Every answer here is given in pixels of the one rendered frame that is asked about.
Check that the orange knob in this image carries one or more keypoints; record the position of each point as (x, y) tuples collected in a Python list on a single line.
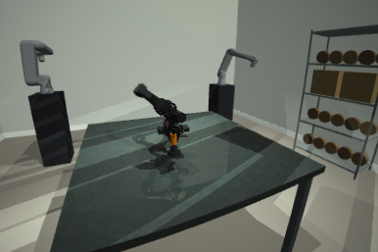
[(173, 139)]

